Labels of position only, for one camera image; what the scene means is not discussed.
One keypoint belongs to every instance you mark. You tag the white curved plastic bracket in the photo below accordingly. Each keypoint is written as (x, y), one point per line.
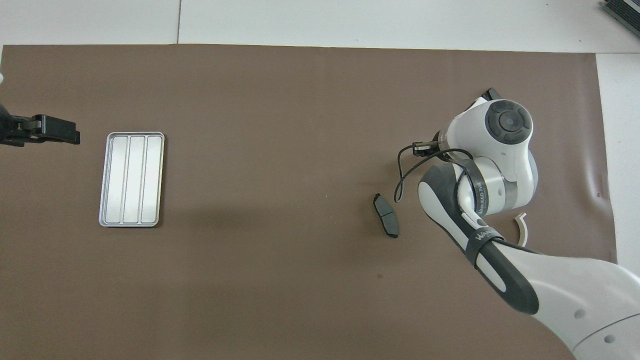
(523, 230)

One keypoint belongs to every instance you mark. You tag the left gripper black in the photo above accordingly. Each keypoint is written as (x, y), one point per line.
(15, 130)

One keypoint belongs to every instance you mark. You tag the short grey brake pad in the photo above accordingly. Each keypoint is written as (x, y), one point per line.
(492, 93)

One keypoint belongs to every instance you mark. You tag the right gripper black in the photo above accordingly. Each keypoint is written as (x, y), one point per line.
(440, 145)

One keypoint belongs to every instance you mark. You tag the grey ribbed device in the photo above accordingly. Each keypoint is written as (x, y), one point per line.
(625, 12)

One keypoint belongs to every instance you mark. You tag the brown table mat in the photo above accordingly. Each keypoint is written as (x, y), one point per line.
(280, 150)

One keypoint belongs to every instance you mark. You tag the long grey brake pad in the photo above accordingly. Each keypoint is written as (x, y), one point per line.
(386, 216)

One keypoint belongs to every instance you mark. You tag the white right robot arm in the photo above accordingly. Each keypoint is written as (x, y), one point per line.
(575, 290)

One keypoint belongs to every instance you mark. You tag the silver metal tray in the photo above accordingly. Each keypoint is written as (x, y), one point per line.
(131, 180)

